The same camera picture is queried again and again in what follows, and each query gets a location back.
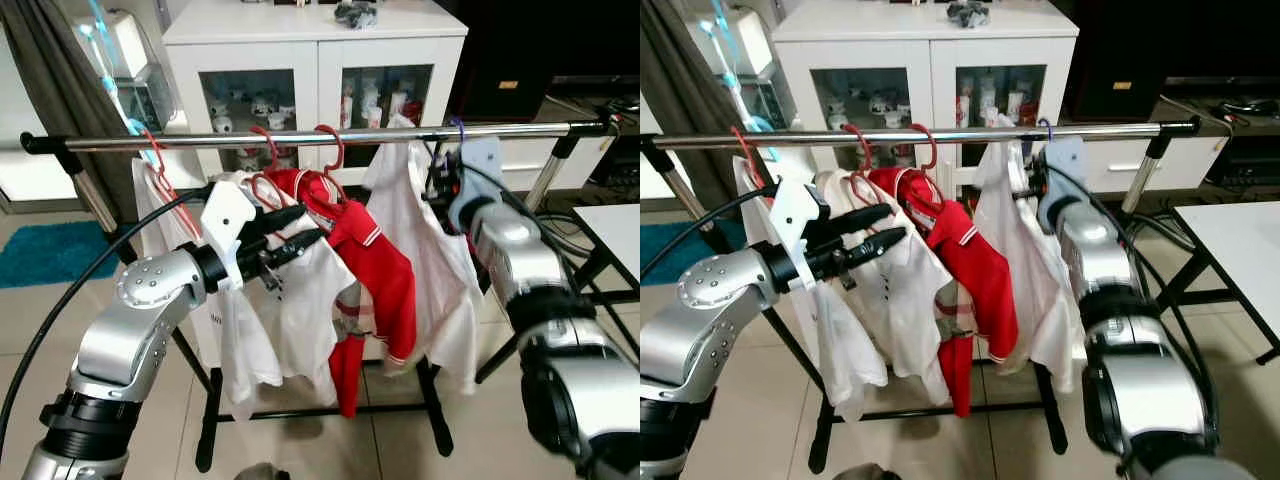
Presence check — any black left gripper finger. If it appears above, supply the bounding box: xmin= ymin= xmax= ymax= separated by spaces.
xmin=270 ymin=228 xmax=328 ymax=269
xmin=258 ymin=203 xmax=308 ymax=236
xmin=825 ymin=202 xmax=896 ymax=239
xmin=840 ymin=228 xmax=909 ymax=276

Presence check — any white sports shirt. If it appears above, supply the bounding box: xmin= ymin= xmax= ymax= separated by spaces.
xmin=972 ymin=113 xmax=1086 ymax=396
xmin=362 ymin=113 xmax=491 ymax=396

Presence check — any red plastic hanger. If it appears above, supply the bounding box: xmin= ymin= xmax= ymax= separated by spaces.
xmin=908 ymin=122 xmax=946 ymax=211
xmin=843 ymin=122 xmax=886 ymax=206
xmin=248 ymin=124 xmax=286 ymax=209
xmin=313 ymin=124 xmax=349 ymax=201
xmin=730 ymin=125 xmax=791 ymax=216
xmin=138 ymin=128 xmax=201 ymax=236

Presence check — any light blue plastic hanger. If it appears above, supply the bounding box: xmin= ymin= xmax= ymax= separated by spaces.
xmin=712 ymin=0 xmax=781 ymax=161

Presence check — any metal clothes rack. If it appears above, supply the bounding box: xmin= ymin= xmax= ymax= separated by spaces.
xmin=20 ymin=118 xmax=613 ymax=474
xmin=640 ymin=118 xmax=1203 ymax=474

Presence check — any white polo shirt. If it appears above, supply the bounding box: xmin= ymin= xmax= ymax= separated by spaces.
xmin=212 ymin=170 xmax=363 ymax=409
xmin=815 ymin=168 xmax=966 ymax=406

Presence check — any red polo shirt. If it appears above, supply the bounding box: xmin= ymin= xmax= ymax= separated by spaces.
xmin=868 ymin=165 xmax=1021 ymax=419
xmin=268 ymin=167 xmax=421 ymax=419

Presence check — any white t-shirt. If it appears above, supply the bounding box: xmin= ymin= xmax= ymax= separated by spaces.
xmin=130 ymin=155 xmax=286 ymax=421
xmin=733 ymin=155 xmax=891 ymax=421

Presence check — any white low drawer unit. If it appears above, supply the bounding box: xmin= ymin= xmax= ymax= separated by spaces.
xmin=1080 ymin=125 xmax=1216 ymax=196
xmin=490 ymin=125 xmax=606 ymax=196

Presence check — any clear glass tank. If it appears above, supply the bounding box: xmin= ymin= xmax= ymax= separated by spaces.
xmin=118 ymin=62 xmax=179 ymax=133
xmin=735 ymin=62 xmax=783 ymax=133

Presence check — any white glass-door cabinet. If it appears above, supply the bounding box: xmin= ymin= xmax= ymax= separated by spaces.
xmin=772 ymin=0 xmax=1079 ymax=201
xmin=162 ymin=0 xmax=469 ymax=201

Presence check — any teal shaggy rug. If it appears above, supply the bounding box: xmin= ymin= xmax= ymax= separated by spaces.
xmin=0 ymin=222 xmax=121 ymax=291
xmin=640 ymin=222 xmax=701 ymax=286

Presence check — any grey toy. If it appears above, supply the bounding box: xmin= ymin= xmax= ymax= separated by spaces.
xmin=333 ymin=0 xmax=381 ymax=29
xmin=945 ymin=0 xmax=993 ymax=29

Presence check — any grey table with black legs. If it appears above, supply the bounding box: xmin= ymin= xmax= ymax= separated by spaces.
xmin=475 ymin=203 xmax=641 ymax=386
xmin=1130 ymin=200 xmax=1280 ymax=366

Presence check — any dark grey curtain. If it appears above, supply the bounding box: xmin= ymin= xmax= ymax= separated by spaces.
xmin=640 ymin=0 xmax=761 ymax=226
xmin=0 ymin=0 xmax=141 ymax=236

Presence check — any black media device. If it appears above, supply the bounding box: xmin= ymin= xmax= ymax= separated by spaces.
xmin=1205 ymin=135 xmax=1280 ymax=191

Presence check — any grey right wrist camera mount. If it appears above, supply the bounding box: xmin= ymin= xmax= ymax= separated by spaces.
xmin=1035 ymin=136 xmax=1088 ymax=231
xmin=445 ymin=138 xmax=506 ymax=236

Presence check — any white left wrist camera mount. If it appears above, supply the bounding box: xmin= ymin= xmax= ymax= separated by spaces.
xmin=770 ymin=178 xmax=826 ymax=293
xmin=198 ymin=180 xmax=259 ymax=293

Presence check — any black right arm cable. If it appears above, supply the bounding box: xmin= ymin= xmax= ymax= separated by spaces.
xmin=460 ymin=160 xmax=601 ymax=331
xmin=1050 ymin=160 xmax=1216 ymax=421

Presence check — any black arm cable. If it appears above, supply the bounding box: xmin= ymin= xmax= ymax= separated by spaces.
xmin=640 ymin=185 xmax=776 ymax=286
xmin=460 ymin=160 xmax=601 ymax=331
xmin=1050 ymin=160 xmax=1216 ymax=421
xmin=0 ymin=183 xmax=216 ymax=431

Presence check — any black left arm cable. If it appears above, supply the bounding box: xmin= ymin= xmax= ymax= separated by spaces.
xmin=0 ymin=183 xmax=216 ymax=431
xmin=640 ymin=185 xmax=776 ymax=286

